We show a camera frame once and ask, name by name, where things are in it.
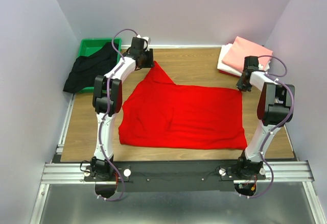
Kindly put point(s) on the black t shirt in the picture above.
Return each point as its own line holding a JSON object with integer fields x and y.
{"x": 86, "y": 69}

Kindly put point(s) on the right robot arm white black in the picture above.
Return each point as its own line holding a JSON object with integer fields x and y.
{"x": 275, "y": 109}

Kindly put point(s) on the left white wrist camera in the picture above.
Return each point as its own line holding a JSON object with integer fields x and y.
{"x": 146, "y": 42}

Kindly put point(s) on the aluminium frame rail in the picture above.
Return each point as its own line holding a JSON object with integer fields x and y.
{"x": 280, "y": 171}

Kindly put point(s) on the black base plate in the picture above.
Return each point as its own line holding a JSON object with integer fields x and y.
{"x": 174, "y": 176}

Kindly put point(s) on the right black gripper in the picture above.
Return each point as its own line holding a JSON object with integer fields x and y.
{"x": 243, "y": 83}

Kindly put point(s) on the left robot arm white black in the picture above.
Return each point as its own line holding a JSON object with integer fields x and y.
{"x": 107, "y": 101}

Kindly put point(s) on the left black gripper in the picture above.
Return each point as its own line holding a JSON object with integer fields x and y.
{"x": 147, "y": 60}

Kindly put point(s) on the white folded t shirt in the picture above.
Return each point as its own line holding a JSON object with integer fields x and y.
{"x": 222, "y": 66}

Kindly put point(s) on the pink folded t shirt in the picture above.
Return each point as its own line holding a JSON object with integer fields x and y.
{"x": 242, "y": 48}

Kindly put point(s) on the green plastic bin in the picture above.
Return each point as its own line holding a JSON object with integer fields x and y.
{"x": 90, "y": 46}

